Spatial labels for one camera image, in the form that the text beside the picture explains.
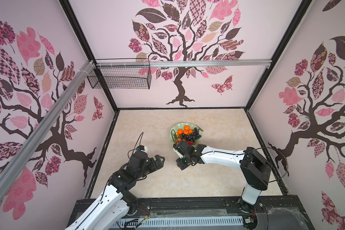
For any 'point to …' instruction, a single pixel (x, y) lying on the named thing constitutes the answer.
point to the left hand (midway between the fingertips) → (159, 164)
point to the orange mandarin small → (190, 131)
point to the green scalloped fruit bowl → (175, 128)
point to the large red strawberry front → (190, 143)
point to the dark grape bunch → (192, 136)
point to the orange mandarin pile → (186, 132)
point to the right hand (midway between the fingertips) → (179, 161)
